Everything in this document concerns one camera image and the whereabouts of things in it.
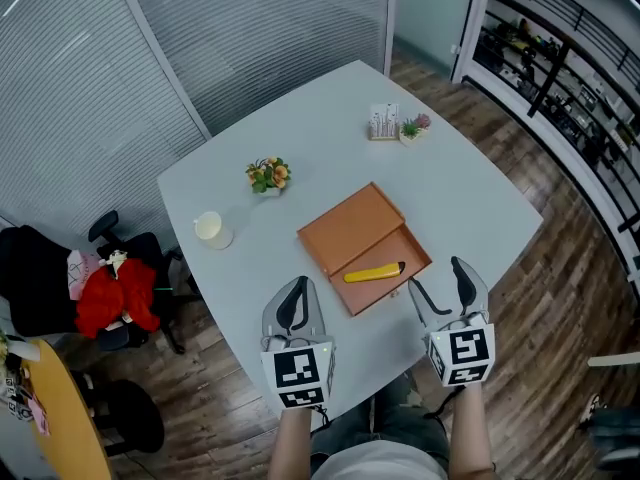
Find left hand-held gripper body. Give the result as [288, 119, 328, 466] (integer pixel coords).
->
[259, 334, 338, 411]

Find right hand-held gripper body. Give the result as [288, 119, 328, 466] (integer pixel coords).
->
[423, 312, 497, 389]

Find yellow knife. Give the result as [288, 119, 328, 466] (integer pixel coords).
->
[342, 261, 407, 285]

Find orange box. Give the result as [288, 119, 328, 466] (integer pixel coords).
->
[296, 181, 434, 318]

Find person's left forearm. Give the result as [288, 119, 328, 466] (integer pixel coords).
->
[269, 406, 322, 480]

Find person's right forearm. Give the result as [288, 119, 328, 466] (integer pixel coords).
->
[445, 382, 497, 480]

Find person's dark trousers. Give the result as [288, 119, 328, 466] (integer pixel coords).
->
[309, 371, 452, 475]

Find white cup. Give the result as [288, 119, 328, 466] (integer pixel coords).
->
[192, 210, 235, 251]

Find person's white shirt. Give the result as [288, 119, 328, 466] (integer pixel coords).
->
[311, 439, 449, 480]

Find orange flower pot plant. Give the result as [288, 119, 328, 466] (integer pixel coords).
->
[244, 155, 293, 199]

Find red cloth on chair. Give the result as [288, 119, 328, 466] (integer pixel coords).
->
[74, 249, 162, 341]

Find small succulent pot plant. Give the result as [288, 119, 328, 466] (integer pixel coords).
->
[398, 112, 433, 148]

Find black round stool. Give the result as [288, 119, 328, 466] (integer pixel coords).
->
[91, 378, 167, 457]

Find floral card holder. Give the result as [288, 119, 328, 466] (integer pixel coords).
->
[367, 102, 402, 143]

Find pink paper bag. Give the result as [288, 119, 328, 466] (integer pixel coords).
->
[66, 248, 104, 302]

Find black metal railing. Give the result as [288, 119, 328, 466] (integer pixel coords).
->
[477, 0, 640, 282]

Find round wooden table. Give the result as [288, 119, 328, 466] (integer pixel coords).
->
[19, 338, 114, 480]

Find black office chair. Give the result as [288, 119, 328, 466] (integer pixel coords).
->
[0, 209, 202, 355]

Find white vase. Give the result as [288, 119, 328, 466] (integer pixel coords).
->
[6, 336, 43, 365]

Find pink sticky paper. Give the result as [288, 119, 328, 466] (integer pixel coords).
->
[26, 396, 52, 438]

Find frosted glass door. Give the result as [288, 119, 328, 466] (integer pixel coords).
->
[394, 0, 477, 77]

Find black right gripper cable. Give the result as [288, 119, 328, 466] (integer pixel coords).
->
[423, 386, 467, 420]

